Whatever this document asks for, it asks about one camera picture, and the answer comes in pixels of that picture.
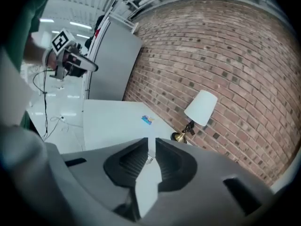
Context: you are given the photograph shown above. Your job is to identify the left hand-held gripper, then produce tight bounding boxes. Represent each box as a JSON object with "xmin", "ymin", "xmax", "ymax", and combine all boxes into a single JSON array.
[{"xmin": 48, "ymin": 28, "xmax": 99, "ymax": 81}]

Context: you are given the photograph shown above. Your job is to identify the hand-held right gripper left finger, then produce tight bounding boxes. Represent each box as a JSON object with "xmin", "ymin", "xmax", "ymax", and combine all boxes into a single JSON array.
[{"xmin": 60, "ymin": 137, "xmax": 149, "ymax": 226}]

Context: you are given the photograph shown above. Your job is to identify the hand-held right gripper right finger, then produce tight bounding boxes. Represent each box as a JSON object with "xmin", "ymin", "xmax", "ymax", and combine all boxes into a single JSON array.
[{"xmin": 138, "ymin": 137, "xmax": 276, "ymax": 226}]

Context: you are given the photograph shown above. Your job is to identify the person's left forearm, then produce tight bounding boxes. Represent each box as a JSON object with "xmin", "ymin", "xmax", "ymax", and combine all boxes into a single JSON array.
[{"xmin": 23, "ymin": 34, "xmax": 51, "ymax": 67}]

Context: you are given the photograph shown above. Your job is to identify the person's left hand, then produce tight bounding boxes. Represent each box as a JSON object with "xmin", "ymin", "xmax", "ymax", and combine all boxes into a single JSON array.
[{"xmin": 46, "ymin": 52, "xmax": 58, "ymax": 70}]

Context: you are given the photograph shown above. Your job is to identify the grey partition panel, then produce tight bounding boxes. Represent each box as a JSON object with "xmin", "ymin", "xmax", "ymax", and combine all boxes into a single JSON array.
[{"xmin": 88, "ymin": 20, "xmax": 143, "ymax": 101}]

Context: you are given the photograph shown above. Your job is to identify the white shade brass table lamp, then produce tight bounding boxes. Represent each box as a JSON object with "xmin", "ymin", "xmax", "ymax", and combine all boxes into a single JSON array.
[{"xmin": 170, "ymin": 89, "xmax": 218, "ymax": 146}]

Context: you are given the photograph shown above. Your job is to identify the colourful sticker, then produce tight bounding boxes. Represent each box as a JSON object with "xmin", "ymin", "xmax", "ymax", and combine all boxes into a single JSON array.
[{"xmin": 141, "ymin": 114, "xmax": 155, "ymax": 126}]

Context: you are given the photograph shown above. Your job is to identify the person's green shirt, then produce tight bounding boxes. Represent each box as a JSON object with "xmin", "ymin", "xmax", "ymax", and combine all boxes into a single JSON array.
[{"xmin": 6, "ymin": 0, "xmax": 61, "ymax": 72}]

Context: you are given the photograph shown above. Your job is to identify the white partition frame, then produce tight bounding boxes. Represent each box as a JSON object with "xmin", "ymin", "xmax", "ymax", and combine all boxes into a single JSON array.
[{"xmin": 81, "ymin": 13, "xmax": 139, "ymax": 114}]

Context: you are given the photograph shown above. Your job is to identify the black cable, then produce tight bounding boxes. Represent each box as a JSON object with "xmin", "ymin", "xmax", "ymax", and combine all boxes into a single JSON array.
[{"xmin": 32, "ymin": 66, "xmax": 57, "ymax": 141}]

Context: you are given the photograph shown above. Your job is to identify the white cable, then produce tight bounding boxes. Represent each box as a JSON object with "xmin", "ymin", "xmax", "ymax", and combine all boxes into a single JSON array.
[{"xmin": 50, "ymin": 115, "xmax": 83, "ymax": 133}]

